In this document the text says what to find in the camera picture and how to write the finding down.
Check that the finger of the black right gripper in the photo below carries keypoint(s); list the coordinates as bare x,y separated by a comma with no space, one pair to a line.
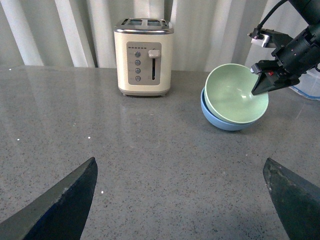
296,201

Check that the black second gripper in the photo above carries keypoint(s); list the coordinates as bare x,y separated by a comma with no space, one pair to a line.
290,62

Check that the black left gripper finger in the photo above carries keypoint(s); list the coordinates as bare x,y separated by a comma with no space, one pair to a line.
58,214

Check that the green bowl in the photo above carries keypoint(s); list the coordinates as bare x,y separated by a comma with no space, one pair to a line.
228,94

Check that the blue bowl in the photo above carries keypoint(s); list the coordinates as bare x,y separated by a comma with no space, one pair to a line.
220,124

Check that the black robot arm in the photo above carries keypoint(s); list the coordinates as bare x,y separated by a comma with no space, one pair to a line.
166,137

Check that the clear plastic food container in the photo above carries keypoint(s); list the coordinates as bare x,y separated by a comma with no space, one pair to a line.
309,85

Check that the cream two-slot toaster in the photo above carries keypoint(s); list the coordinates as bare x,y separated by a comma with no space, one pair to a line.
144,53

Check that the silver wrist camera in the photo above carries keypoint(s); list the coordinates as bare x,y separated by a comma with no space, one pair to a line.
267,38

